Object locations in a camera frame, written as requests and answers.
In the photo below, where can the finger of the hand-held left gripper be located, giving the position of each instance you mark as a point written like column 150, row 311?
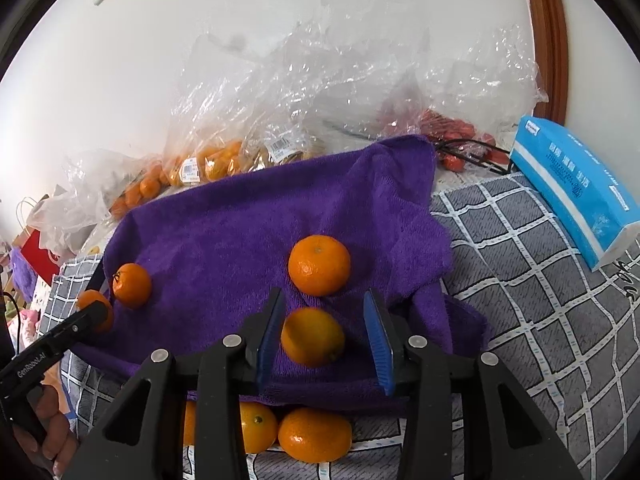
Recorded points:
column 82, row 325

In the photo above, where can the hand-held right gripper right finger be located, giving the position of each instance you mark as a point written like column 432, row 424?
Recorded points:
column 380, row 345

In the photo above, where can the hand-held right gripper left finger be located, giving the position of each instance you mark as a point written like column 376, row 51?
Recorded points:
column 267, row 350

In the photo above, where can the large mandarin orange with stem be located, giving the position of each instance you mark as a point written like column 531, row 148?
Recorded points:
column 131, row 286

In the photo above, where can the person's left hand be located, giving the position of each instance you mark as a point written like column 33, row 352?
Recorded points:
column 57, row 435

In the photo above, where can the pink and white clothes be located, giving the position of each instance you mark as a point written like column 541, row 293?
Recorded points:
column 25, row 320

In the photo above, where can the loose pale orange fruit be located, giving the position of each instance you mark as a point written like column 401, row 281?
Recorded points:
column 93, row 249

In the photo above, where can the purple fluffy cloth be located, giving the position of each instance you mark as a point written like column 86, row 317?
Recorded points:
column 22, row 272

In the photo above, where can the red paper bag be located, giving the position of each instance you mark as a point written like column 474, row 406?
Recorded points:
column 40, row 255

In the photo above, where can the white plastic bag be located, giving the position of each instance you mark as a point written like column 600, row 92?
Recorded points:
column 60, row 215

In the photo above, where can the purple towel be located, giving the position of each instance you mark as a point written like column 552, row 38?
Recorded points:
column 225, row 240

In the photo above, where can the clear bag of large oranges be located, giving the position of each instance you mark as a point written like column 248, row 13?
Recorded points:
column 140, row 187

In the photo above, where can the grey checked star blanket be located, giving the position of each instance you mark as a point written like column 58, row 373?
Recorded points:
column 525, row 310

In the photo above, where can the clear bag of small oranges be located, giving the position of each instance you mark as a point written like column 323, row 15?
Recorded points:
column 215, row 160

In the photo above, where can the pile of red cherry tomatoes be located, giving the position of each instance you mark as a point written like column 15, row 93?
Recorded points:
column 450, row 127

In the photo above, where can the blue tissue pack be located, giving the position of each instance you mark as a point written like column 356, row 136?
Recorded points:
column 575, row 185

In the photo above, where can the clear bag of red tomatoes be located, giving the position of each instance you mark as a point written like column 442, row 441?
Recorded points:
column 475, row 75

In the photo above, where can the brown wooden door frame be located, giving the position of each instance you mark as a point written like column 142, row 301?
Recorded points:
column 547, row 35

